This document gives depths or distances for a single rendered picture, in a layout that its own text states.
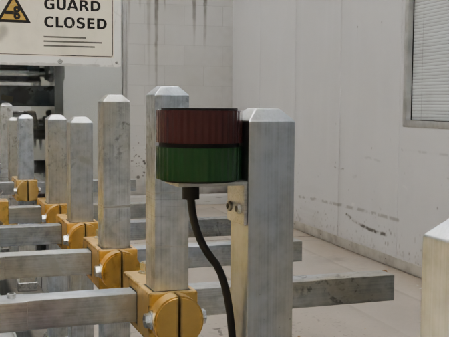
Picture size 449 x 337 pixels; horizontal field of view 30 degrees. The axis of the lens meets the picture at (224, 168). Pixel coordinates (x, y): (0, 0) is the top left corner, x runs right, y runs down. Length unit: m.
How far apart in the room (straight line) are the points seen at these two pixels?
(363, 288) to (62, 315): 0.34
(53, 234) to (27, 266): 0.26
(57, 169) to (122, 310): 0.71
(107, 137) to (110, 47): 1.84
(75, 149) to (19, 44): 1.56
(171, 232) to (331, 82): 6.24
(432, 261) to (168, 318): 0.47
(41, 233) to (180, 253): 0.55
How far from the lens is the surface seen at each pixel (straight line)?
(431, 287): 0.38
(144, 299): 0.84
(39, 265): 1.11
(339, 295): 0.96
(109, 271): 1.05
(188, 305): 0.82
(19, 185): 2.03
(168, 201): 0.82
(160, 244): 0.83
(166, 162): 0.56
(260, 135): 0.58
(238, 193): 0.59
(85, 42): 2.87
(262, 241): 0.59
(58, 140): 1.55
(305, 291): 0.94
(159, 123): 0.57
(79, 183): 1.31
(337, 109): 6.93
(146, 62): 9.43
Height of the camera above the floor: 1.16
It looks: 4 degrees down
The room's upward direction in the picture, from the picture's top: straight up
